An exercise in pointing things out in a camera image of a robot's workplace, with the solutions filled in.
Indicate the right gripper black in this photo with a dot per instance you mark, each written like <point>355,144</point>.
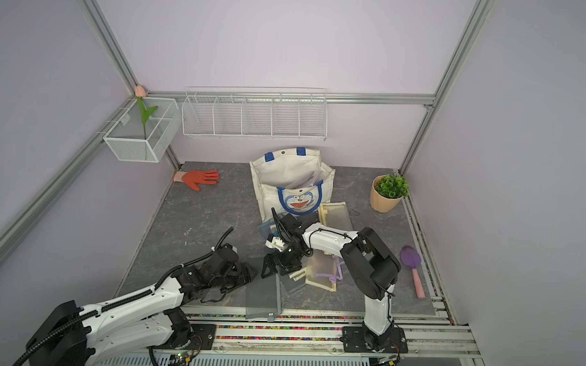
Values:
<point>286,267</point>

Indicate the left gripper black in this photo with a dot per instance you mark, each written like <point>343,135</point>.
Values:
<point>246,278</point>

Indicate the grey mesh pouch front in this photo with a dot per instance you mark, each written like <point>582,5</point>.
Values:
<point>263,295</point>

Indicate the blue mesh pouch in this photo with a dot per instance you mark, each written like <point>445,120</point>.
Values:
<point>267,228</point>

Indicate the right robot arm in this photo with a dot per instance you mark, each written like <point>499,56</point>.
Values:
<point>373,268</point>

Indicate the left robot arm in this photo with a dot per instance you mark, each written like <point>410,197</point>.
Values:
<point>151,317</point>

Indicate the yellow mesh pouch bottom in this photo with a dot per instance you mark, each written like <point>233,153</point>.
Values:
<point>311,262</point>

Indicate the purple mesh pouch under pile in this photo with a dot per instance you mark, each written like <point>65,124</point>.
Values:
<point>329,268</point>

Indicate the white canvas Doraemon tote bag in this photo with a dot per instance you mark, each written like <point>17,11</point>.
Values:
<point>295,181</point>

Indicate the white slotted vent grille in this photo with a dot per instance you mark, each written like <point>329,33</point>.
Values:
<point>258,360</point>

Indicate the red rubber glove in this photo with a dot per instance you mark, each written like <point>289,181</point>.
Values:
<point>193,179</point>

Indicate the green plant in beige pot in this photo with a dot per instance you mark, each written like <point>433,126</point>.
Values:
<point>387,192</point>

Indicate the artificial pink tulip flower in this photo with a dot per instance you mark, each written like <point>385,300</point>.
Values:
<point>146,112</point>

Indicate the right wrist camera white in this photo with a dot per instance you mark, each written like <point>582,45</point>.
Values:
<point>275,243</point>

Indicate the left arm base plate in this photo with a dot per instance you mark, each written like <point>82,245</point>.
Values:
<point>197,337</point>

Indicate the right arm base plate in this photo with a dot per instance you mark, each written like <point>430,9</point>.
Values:
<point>362,340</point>

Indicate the long white wire wall basket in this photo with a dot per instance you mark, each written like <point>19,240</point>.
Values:
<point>252,112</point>

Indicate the small white mesh wall basket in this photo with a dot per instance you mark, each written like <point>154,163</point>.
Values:
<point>137,138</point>

